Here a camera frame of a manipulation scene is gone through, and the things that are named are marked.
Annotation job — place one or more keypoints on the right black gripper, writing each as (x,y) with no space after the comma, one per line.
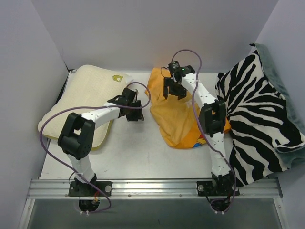
(174,86)

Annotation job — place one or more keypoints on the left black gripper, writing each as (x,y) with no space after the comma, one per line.
(134,112)

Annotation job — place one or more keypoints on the orange pillowcase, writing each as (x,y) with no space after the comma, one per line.
(174,117)

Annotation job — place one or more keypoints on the cream memory foam pillow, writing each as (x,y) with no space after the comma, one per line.
(88,86)

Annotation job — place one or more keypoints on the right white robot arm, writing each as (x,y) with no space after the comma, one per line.
(211,119)

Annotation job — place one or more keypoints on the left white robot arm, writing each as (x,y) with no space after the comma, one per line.
(76,137)

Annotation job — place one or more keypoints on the zebra print cushion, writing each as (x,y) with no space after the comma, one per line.
(265,138)

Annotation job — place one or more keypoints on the grey-green towel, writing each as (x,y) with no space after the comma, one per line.
(283,90)

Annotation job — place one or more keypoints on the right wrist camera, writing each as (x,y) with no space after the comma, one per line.
(174,67)

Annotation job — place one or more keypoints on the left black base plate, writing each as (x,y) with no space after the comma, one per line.
(90,189)

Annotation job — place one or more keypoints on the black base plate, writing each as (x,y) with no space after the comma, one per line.
(90,189)
(218,189)

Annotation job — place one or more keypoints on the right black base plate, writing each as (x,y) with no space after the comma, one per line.
(218,189)

